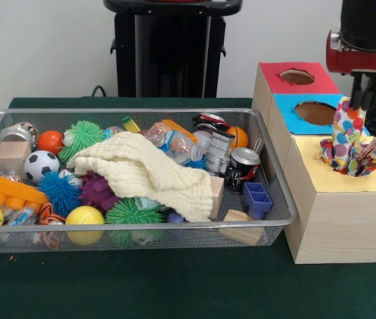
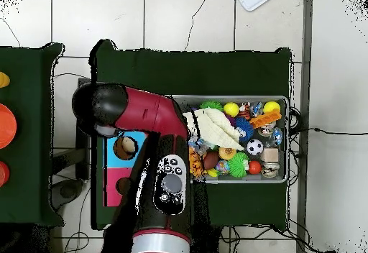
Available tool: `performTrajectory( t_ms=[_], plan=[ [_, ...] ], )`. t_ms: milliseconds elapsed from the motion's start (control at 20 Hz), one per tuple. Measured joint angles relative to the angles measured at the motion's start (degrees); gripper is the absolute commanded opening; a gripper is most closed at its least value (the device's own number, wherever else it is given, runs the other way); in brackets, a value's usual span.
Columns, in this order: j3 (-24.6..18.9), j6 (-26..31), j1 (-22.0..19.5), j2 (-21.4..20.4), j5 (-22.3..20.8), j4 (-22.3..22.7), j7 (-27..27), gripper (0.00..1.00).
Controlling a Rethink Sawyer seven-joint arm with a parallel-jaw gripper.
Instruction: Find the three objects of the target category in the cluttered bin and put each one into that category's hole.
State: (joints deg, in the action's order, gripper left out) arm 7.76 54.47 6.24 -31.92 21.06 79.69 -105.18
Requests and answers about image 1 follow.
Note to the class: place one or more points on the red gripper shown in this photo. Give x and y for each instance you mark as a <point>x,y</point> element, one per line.
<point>364,61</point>

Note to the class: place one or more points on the cream waffle cloth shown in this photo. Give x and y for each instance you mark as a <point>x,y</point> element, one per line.
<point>141,166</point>

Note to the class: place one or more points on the wooden box with three holes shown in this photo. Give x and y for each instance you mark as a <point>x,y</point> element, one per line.
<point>340,216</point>

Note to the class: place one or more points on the silver mesh bin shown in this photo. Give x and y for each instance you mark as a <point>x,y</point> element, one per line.
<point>174,237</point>

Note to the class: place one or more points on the dark green table cloth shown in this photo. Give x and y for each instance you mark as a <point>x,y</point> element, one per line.
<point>174,285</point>

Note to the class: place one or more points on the purple spiky ball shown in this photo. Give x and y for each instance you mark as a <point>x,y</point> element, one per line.
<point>96,192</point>

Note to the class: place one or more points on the green spiky ball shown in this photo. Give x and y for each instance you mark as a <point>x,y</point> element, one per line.
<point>81,136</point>

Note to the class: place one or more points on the plain yellow ball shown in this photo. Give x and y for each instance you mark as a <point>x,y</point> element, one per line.
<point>84,217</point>

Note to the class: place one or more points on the plain orange ball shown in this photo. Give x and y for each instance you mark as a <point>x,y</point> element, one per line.
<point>50,142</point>

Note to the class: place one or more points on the blue spiky ball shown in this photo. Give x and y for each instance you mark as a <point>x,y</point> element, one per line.
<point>60,192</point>

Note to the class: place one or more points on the black and white soccer ball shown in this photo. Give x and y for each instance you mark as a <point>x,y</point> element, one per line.
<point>41,165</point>

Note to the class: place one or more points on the wooden cube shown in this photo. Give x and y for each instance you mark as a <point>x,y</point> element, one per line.
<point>10,156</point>

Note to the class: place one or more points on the orange toy brick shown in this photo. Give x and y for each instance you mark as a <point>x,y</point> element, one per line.
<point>5,189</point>

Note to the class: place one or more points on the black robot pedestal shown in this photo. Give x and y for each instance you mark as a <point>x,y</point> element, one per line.
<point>171,50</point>

